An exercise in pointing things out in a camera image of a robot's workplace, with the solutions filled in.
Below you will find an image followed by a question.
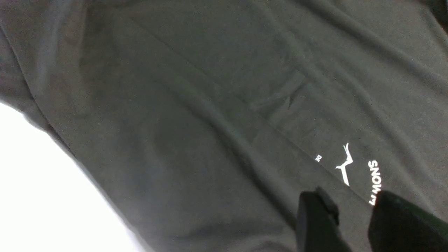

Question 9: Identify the dark gray long-sleeve shirt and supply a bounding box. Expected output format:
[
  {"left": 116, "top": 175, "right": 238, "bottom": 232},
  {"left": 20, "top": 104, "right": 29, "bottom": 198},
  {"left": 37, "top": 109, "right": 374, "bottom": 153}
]
[{"left": 1, "top": 0, "right": 447, "bottom": 252}]

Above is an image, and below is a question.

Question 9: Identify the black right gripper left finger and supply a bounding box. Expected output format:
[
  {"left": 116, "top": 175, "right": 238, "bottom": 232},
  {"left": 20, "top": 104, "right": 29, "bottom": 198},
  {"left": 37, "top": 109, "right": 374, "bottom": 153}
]
[{"left": 296, "top": 187, "right": 352, "bottom": 252}]

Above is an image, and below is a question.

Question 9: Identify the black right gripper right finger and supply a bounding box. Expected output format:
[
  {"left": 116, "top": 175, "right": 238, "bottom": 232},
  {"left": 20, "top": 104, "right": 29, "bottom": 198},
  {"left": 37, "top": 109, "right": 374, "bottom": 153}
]
[{"left": 368, "top": 190, "right": 448, "bottom": 252}]

